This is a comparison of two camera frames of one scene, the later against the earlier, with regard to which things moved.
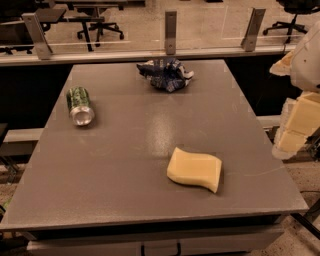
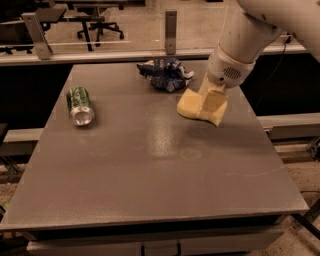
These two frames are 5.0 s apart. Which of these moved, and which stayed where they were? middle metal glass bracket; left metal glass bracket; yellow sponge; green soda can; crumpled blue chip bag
Moved: yellow sponge
Stayed: middle metal glass bracket; crumpled blue chip bag; green soda can; left metal glass bracket
